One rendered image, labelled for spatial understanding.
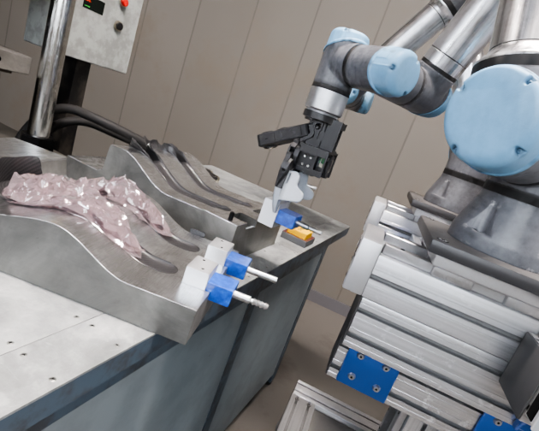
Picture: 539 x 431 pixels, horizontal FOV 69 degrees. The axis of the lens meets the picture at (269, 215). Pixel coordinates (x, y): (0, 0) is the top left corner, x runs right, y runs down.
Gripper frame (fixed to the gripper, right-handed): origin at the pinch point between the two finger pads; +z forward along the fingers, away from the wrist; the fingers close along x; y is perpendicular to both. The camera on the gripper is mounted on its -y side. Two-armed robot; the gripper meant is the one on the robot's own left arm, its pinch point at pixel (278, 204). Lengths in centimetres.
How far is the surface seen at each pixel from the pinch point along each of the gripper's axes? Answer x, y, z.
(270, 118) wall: 173, -86, -12
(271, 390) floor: 75, 1, 95
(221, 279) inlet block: -25.9, 4.3, 8.2
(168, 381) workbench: -17.0, -3.1, 37.5
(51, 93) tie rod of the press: 6, -78, -1
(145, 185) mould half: -5.7, -29.2, 7.0
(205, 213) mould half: -6.0, -12.5, 6.7
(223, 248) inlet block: -17.9, -0.6, 6.9
